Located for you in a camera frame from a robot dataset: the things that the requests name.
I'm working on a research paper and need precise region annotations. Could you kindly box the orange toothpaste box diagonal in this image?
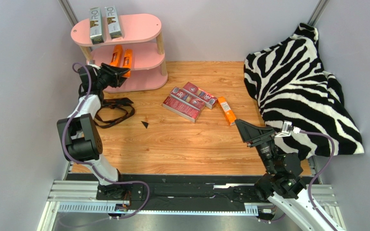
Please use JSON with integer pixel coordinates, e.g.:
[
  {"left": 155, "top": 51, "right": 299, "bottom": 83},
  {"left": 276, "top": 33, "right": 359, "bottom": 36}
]
[{"left": 122, "top": 49, "right": 133, "bottom": 77}]

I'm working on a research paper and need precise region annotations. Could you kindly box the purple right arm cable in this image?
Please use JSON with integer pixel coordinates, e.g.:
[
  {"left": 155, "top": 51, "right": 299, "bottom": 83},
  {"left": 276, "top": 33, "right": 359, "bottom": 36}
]
[{"left": 299, "top": 130, "right": 340, "bottom": 231}]

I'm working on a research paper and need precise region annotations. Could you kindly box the red toothpaste box back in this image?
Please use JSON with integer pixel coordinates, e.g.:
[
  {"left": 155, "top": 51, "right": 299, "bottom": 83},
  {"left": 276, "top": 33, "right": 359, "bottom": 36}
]
[{"left": 182, "top": 82, "right": 218, "bottom": 109}]

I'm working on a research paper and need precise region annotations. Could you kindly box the small black triangle piece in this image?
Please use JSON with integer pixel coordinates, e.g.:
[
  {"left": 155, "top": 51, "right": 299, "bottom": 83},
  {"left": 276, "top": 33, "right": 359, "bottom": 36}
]
[{"left": 142, "top": 121, "right": 149, "bottom": 128}]

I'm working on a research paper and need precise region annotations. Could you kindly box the orange toothpaste box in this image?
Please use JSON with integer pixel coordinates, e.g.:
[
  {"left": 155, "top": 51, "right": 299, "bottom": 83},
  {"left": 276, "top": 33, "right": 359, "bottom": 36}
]
[
  {"left": 110, "top": 45, "right": 123, "bottom": 67},
  {"left": 218, "top": 97, "right": 237, "bottom": 126}
]

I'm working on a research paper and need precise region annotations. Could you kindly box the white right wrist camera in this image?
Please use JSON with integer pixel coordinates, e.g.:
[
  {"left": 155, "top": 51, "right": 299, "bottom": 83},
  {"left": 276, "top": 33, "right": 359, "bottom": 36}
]
[{"left": 275, "top": 121, "right": 301, "bottom": 138}]

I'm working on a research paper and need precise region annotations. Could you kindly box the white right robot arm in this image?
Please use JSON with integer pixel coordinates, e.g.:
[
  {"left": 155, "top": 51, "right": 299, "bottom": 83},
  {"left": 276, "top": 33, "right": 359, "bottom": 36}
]
[{"left": 235, "top": 119, "right": 343, "bottom": 231}]

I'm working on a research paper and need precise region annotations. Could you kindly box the teal silver toothpaste box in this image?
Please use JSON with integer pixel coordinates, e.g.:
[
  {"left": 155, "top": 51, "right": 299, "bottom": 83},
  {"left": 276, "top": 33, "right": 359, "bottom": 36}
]
[{"left": 89, "top": 7, "right": 105, "bottom": 45}]

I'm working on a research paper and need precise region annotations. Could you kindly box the red toothpaste box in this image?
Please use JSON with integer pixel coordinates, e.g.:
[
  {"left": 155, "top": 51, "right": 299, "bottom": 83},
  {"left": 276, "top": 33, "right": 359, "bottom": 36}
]
[
  {"left": 170, "top": 87, "right": 205, "bottom": 111},
  {"left": 182, "top": 82, "right": 218, "bottom": 109},
  {"left": 162, "top": 96, "right": 201, "bottom": 123}
]

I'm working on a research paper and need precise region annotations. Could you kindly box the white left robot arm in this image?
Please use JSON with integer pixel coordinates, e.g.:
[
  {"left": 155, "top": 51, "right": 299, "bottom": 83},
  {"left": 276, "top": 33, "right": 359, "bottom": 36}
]
[{"left": 57, "top": 63, "right": 130, "bottom": 199}]

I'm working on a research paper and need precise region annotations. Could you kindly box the zebra print cloth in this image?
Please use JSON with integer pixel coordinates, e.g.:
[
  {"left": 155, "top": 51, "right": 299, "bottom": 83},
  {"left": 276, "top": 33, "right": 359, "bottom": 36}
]
[{"left": 244, "top": 23, "right": 365, "bottom": 160}]

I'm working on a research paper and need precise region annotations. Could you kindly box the red toothpaste box middle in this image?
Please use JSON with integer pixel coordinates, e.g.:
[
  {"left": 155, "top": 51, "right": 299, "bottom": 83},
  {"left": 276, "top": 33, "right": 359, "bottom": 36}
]
[{"left": 170, "top": 87, "right": 205, "bottom": 111}]

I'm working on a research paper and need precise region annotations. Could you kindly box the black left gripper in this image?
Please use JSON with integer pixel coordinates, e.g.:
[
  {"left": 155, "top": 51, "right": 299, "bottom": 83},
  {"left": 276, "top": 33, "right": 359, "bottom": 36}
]
[{"left": 94, "top": 64, "right": 129, "bottom": 91}]

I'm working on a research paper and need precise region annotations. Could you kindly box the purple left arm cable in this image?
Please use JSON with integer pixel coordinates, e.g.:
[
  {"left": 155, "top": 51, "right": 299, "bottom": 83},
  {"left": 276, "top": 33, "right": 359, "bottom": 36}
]
[{"left": 60, "top": 62, "right": 150, "bottom": 222}]

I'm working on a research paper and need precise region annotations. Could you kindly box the red toothpaste box front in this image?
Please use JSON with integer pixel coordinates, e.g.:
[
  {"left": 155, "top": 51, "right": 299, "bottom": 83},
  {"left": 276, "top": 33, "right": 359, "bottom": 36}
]
[{"left": 162, "top": 96, "right": 201, "bottom": 123}]

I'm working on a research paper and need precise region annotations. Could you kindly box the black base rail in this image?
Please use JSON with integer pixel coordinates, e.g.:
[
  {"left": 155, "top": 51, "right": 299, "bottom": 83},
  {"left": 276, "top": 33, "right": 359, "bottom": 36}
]
[{"left": 47, "top": 173, "right": 301, "bottom": 217}]

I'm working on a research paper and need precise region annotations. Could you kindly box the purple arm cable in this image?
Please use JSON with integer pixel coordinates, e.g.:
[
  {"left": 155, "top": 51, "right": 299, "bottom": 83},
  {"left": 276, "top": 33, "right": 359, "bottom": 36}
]
[
  {"left": 299, "top": 130, "right": 340, "bottom": 231},
  {"left": 60, "top": 62, "right": 150, "bottom": 222}
]

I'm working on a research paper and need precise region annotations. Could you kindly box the pink three-tier shelf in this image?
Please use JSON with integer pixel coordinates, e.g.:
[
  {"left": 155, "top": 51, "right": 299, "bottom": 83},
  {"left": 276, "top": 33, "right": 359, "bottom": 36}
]
[{"left": 70, "top": 13, "right": 168, "bottom": 93}]

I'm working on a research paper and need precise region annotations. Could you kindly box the black orange strap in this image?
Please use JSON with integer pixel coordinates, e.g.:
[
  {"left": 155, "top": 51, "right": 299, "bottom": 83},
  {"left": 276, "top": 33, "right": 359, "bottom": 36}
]
[{"left": 93, "top": 97, "right": 136, "bottom": 129}]

